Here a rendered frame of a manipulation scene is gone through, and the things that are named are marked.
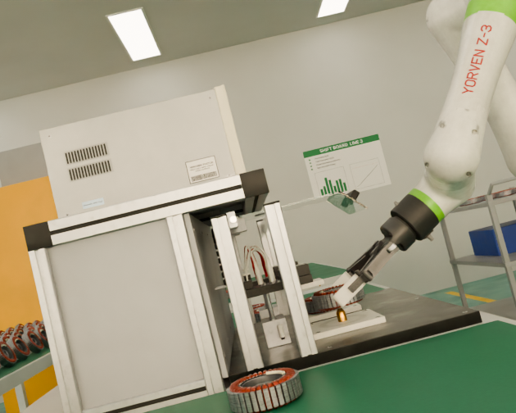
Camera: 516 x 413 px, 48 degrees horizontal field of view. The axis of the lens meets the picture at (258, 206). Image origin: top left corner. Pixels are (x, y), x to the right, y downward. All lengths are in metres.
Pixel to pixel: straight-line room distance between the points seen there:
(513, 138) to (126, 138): 0.92
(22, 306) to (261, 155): 3.10
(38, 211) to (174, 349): 4.02
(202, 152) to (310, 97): 5.68
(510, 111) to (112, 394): 1.10
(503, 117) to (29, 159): 4.39
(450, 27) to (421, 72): 5.69
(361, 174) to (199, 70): 2.23
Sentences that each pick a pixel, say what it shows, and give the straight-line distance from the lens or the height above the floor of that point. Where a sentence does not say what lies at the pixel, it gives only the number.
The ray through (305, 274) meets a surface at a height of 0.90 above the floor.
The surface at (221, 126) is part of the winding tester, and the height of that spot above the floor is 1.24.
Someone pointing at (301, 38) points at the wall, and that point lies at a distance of 7.05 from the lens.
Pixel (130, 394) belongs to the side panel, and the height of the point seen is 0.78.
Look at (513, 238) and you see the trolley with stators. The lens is 4.06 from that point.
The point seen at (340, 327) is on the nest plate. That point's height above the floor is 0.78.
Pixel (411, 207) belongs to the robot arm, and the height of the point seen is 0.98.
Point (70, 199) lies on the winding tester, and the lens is 1.23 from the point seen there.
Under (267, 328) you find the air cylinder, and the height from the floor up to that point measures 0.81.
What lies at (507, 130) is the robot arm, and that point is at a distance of 1.56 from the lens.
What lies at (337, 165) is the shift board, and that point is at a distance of 6.73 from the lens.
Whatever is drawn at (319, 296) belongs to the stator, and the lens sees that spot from 1.24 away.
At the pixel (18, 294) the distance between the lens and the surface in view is 5.07.
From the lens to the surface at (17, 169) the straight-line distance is 5.39.
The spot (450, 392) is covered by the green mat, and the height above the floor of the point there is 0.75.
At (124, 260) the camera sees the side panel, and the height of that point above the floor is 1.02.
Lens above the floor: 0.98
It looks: 4 degrees up
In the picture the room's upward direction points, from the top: 14 degrees counter-clockwise
